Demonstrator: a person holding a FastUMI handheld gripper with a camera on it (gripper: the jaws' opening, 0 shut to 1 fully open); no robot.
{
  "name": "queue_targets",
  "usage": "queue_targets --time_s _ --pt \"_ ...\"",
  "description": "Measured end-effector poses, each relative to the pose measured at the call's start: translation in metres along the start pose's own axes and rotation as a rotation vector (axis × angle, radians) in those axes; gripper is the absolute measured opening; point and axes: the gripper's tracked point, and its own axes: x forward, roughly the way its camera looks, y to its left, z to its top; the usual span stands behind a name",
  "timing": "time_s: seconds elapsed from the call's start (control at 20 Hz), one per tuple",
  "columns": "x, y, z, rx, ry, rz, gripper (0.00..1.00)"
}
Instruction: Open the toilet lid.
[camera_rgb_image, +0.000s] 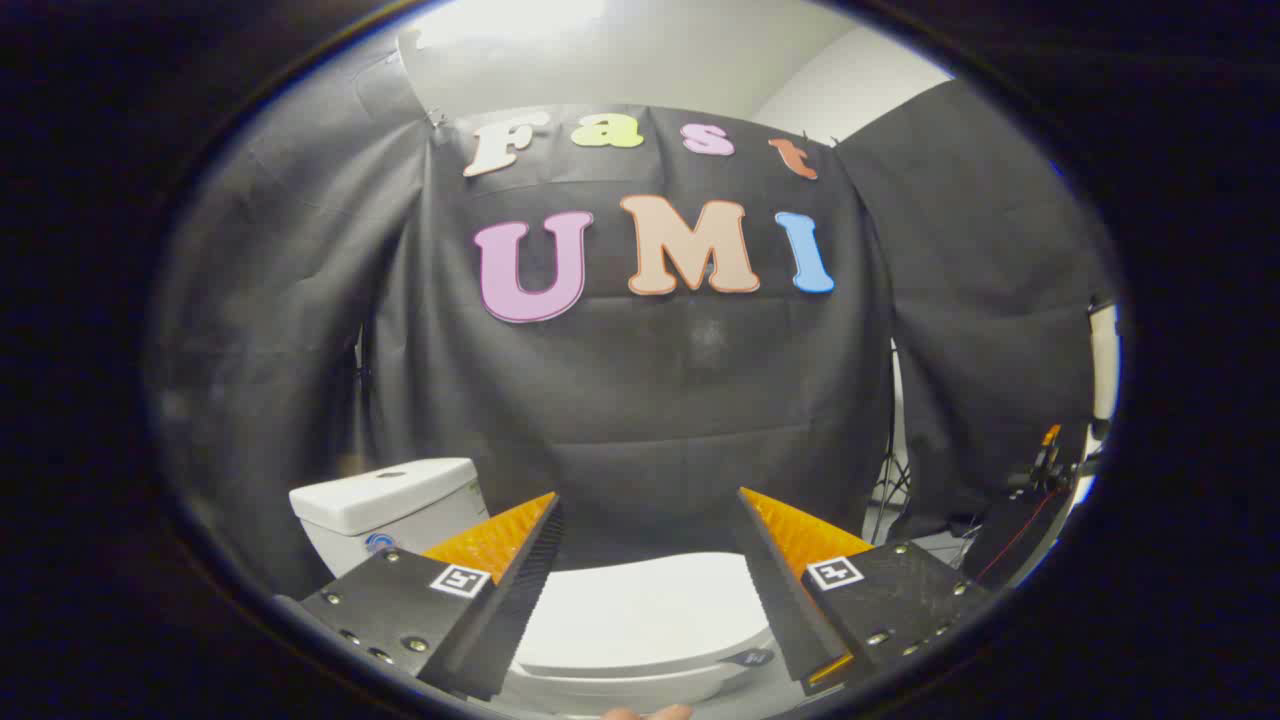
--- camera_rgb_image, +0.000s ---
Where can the white toilet lid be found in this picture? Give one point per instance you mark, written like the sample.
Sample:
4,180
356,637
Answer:
640,610

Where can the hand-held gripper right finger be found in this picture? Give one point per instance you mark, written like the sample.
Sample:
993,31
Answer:
785,610

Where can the black tripod stand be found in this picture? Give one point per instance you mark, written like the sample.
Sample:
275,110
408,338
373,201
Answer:
888,480

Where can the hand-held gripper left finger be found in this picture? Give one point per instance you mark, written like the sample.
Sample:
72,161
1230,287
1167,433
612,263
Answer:
510,610

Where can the black backdrop cloth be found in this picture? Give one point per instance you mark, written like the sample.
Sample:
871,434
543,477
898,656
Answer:
650,400

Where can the plain black side cloth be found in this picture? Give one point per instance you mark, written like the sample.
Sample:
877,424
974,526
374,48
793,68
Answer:
270,330
990,300

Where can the white toilet tank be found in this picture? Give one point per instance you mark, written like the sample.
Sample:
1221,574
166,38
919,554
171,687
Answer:
390,495

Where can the black device with orange tip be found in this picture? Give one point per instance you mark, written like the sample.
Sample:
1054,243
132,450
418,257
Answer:
1045,465

